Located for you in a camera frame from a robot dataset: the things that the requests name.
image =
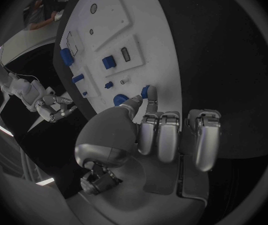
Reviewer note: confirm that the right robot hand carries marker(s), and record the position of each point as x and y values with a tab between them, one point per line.
54	110

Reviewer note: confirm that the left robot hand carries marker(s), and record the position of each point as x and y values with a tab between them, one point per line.
129	200

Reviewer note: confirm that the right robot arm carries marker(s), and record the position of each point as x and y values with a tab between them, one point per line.
21	88

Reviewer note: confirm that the white task board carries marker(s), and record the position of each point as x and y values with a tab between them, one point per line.
148	41

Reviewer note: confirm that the tiny blue peg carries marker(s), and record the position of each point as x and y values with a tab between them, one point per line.
84	93

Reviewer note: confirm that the blue cylinder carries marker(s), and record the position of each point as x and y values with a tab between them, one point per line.
77	78

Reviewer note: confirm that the blue rounded block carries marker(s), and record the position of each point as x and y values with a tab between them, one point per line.
66	56

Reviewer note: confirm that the small blue peg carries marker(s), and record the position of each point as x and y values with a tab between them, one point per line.
108	85

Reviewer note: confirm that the blue gear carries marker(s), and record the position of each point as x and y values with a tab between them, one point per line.
119	99

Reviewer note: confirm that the blue square block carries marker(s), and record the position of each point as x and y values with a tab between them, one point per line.
109	62

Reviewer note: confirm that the person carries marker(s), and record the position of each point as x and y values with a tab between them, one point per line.
36	15

